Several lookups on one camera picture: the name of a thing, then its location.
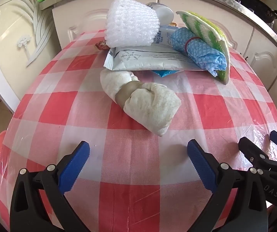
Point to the red snack packet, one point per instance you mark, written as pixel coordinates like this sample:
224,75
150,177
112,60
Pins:
101,46

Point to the white bubble wrap roll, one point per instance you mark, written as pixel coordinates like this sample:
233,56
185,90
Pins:
128,24

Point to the beige cloth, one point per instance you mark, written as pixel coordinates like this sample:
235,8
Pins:
150,106

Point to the white flat pouch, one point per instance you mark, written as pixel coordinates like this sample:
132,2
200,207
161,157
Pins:
153,58

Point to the green striped cleaning cloth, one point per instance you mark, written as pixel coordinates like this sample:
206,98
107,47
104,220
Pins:
201,26

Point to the white kitchen cabinet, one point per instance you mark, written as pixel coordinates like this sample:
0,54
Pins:
85,21

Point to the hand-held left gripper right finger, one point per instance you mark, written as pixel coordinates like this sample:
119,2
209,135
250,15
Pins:
201,166

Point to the blue rolled cloth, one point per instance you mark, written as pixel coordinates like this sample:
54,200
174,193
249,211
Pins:
196,48

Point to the blue foil packet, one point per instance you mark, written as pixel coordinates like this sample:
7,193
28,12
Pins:
165,73

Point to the white plastic bottle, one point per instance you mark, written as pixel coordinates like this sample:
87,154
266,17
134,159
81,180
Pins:
164,12

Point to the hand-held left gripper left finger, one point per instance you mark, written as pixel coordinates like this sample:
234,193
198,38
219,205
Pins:
76,166

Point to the black frying pan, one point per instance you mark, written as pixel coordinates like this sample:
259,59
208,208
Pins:
257,4

